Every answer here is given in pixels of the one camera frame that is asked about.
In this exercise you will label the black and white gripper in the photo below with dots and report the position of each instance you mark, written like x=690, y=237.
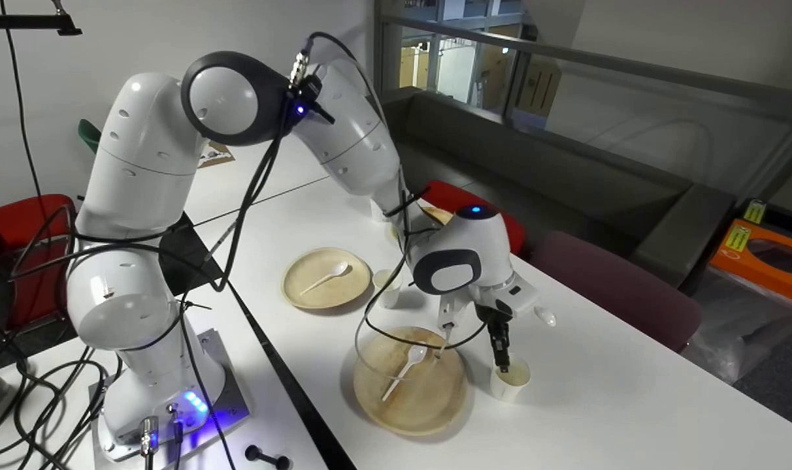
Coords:
x=498, y=305

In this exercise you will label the clear plastic cup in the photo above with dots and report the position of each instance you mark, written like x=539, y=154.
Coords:
x=508, y=382

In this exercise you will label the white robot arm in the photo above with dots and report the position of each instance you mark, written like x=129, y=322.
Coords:
x=142, y=175

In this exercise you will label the loose white plastic spoon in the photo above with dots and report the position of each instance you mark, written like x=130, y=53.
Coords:
x=543, y=313

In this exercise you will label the near white plastic spoon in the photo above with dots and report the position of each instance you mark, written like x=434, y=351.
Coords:
x=414, y=356

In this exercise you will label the maroon chair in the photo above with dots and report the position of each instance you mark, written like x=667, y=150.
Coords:
x=617, y=284

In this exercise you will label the near wooden plate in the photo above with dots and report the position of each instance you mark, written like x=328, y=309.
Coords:
x=430, y=399

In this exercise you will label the far wooden plate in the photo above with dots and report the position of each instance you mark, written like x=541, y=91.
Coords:
x=437, y=215

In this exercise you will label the middle white plastic spoon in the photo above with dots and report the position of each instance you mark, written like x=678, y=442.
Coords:
x=337, y=270

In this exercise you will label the orange box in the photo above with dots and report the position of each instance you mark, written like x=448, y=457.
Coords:
x=758, y=256

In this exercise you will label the green chair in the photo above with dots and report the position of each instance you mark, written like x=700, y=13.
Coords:
x=89, y=134

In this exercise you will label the red chair behind robot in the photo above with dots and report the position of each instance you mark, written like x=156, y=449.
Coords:
x=32, y=279

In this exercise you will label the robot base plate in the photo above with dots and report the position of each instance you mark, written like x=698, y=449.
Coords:
x=181, y=425

